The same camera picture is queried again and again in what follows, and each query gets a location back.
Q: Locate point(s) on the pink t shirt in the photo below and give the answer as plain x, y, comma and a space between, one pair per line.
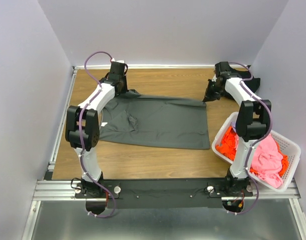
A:
267, 162

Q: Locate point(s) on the purple garment in basket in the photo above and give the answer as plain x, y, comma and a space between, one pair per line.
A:
233, 125

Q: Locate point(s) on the grey t shirt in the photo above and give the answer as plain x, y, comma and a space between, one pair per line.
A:
155, 121

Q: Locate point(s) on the folded black t shirt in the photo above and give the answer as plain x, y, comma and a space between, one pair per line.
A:
250, 82

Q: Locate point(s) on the white plastic laundry basket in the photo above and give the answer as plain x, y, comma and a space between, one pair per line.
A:
287, 147

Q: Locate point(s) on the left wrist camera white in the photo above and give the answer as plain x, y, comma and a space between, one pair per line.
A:
117, 60

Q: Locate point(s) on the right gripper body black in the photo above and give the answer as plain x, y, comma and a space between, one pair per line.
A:
213, 92

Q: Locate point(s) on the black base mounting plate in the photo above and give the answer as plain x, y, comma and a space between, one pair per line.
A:
111, 195

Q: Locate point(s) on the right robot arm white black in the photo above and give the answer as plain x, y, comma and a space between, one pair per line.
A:
253, 123

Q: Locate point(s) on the orange t shirt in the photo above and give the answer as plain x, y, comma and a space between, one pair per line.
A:
228, 148

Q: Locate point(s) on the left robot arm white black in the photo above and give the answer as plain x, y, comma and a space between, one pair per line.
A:
83, 128

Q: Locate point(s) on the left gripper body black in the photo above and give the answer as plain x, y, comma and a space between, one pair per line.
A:
124, 87

